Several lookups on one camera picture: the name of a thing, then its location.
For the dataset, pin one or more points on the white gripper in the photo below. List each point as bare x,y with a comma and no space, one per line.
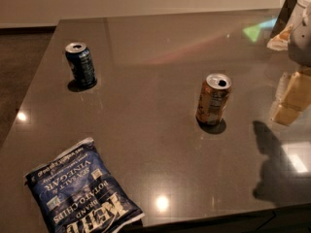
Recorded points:
301,44

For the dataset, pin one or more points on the orange soda can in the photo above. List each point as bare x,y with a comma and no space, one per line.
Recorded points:
213,97

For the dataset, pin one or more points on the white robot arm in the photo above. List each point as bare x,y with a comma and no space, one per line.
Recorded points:
289,12

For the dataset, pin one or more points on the blue soda can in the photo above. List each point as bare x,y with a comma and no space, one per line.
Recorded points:
79,58

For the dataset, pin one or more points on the blue potato chip bag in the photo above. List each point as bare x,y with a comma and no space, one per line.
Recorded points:
77,194

